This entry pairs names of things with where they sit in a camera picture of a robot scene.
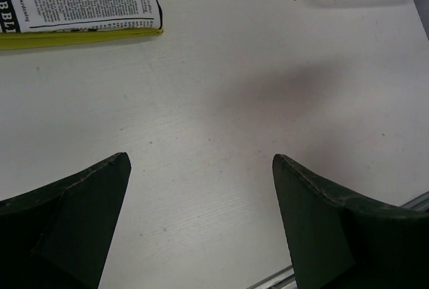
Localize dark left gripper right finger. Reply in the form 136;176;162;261
272;154;428;288

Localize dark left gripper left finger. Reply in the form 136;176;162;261
1;152;131;288

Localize newspaper print yellow folded trousers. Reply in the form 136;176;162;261
1;0;163;50

